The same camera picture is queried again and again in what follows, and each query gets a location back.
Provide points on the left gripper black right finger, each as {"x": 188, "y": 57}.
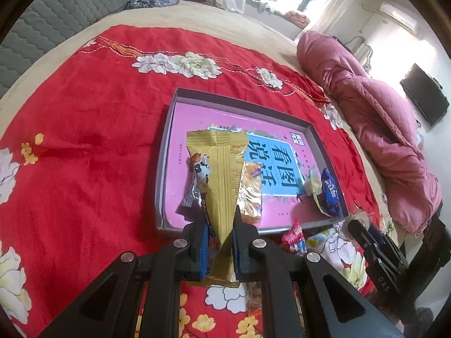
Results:
{"x": 303, "y": 296}

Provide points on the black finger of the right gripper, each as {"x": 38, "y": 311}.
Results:
{"x": 389, "y": 249}
{"x": 366, "y": 249}

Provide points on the pink quilted comforter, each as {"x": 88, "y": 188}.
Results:
{"x": 383, "y": 123}

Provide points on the grey quilted headboard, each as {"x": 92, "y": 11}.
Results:
{"x": 44, "y": 25}

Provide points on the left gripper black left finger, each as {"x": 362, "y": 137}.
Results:
{"x": 137, "y": 296}

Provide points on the dark blue patterned pillow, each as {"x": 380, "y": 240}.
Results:
{"x": 137, "y": 4}

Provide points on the yellow cartoon snack bag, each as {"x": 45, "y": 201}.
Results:
{"x": 217, "y": 158}

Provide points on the pink Chinese workbook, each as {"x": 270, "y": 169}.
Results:
{"x": 286, "y": 147}

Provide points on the grey shallow cardboard box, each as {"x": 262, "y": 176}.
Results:
{"x": 188, "y": 95}

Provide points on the blue Oreo cookie packet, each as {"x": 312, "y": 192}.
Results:
{"x": 329, "y": 199}

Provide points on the red cartoon candy packet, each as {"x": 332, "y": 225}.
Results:
{"x": 293, "y": 241}

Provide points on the brown Snickers bar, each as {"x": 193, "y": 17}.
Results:
{"x": 192, "y": 199}

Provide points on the beige bed sheet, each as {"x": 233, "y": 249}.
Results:
{"x": 211, "y": 15}

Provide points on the black wall television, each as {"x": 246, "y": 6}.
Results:
{"x": 426, "y": 94}

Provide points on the white air conditioner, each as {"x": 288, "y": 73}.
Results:
{"x": 401, "y": 17}

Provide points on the green transparent pastry packet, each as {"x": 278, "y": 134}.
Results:
{"x": 312, "y": 187}

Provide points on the clear orange cracker snack bag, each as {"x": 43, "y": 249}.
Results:
{"x": 249, "y": 193}

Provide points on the red floral blanket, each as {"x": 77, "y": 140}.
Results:
{"x": 55, "y": 250}

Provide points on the white yellow snack packet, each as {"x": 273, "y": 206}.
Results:
{"x": 325, "y": 240}

